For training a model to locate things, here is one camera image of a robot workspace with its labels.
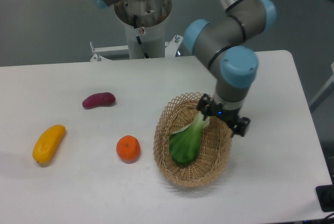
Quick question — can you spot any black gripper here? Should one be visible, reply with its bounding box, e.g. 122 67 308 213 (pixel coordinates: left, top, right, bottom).
197 93 250 137

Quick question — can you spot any woven wicker basket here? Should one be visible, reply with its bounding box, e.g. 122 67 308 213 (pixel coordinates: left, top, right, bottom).
153 92 232 187

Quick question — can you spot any black device at table edge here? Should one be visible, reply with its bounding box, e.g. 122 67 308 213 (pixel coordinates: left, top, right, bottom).
315 184 333 213

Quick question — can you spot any white metal mounting frame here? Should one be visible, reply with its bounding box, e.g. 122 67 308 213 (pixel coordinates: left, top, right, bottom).
89 34 184 62

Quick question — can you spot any purple sweet potato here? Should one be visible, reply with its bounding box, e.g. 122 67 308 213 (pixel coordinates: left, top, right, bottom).
82 92 116 109

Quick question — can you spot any green bok choy vegetable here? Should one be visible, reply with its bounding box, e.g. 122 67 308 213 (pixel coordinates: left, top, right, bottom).
169 112 210 166

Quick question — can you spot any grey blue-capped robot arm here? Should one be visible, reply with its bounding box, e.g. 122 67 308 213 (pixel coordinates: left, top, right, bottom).
94 0 277 136

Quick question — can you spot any yellow mango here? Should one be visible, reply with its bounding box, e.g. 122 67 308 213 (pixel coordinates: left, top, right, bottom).
32 124 66 167

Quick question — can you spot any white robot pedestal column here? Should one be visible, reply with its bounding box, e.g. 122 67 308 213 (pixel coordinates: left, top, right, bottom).
114 0 172 60

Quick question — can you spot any orange tangerine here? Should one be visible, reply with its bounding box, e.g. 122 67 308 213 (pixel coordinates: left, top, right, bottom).
116 135 141 163

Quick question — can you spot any black cable on pedestal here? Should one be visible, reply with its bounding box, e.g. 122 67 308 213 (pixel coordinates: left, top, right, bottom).
133 15 151 59

